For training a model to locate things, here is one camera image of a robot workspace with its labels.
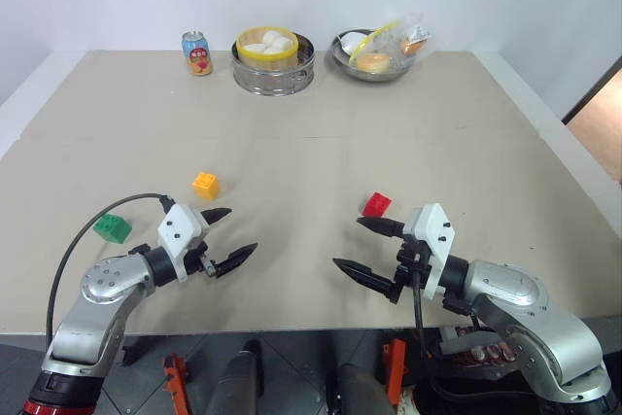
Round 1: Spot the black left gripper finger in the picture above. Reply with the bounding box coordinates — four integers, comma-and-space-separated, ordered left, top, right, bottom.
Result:
213, 241, 259, 281
199, 207, 234, 228

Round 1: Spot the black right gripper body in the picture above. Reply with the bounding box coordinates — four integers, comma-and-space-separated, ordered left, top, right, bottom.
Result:
392, 233, 434, 291

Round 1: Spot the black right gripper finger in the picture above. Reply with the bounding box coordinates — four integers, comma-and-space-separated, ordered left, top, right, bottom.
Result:
331, 257, 405, 304
355, 215, 407, 240

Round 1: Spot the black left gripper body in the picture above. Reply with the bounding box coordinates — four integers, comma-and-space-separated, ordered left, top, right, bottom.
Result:
184, 234, 220, 280

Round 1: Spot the red toy block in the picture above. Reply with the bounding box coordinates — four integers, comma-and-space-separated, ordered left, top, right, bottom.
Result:
361, 190, 395, 219

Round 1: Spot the yellow toy block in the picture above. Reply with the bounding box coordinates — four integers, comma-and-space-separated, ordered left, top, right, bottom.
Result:
191, 171, 221, 201

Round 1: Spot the green toy block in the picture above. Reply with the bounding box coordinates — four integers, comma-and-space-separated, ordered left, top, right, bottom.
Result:
92, 213, 134, 245

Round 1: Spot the orange clamp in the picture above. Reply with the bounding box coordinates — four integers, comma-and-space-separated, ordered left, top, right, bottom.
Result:
161, 352, 189, 415
381, 337, 408, 407

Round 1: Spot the box of red cans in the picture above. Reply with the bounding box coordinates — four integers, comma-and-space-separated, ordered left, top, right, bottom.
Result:
438, 326, 517, 368

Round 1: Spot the stainless steel steamer pot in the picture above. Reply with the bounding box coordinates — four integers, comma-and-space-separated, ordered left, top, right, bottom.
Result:
230, 32, 317, 95

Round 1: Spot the stainless steel bowl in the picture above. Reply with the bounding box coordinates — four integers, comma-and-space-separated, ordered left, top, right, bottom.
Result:
330, 28, 422, 83

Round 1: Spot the blue orange drink can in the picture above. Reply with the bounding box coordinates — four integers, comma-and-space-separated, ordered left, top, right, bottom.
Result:
181, 30, 215, 78

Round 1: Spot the yellow steamer basket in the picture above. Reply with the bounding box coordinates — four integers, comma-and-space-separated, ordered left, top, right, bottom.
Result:
235, 25, 300, 71

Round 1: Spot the round glazed bread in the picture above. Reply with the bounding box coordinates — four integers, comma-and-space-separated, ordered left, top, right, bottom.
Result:
356, 52, 392, 73

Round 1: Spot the white round object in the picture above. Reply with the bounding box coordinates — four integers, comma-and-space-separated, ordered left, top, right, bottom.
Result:
341, 31, 366, 55

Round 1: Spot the clear plastic zip bag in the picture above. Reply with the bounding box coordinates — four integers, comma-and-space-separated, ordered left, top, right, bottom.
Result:
339, 11, 434, 74

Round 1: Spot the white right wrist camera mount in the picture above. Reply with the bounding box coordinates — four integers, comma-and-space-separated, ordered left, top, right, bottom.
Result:
401, 201, 459, 300

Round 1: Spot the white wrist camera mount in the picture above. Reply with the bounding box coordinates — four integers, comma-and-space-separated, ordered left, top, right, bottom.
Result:
156, 202, 211, 284
401, 201, 459, 300

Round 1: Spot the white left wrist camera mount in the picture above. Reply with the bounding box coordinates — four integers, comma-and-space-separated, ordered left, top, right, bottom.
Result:
156, 202, 211, 284

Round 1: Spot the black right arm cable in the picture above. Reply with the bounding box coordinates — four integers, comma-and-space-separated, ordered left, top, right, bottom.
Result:
409, 266, 434, 361

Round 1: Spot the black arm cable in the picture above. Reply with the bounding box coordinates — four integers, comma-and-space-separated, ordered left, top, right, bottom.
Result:
45, 192, 177, 354
409, 266, 434, 361

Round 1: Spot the black table bracket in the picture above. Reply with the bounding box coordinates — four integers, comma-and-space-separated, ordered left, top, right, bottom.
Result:
120, 335, 157, 368

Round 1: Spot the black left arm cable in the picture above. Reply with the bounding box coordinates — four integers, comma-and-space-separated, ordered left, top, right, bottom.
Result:
45, 192, 177, 354

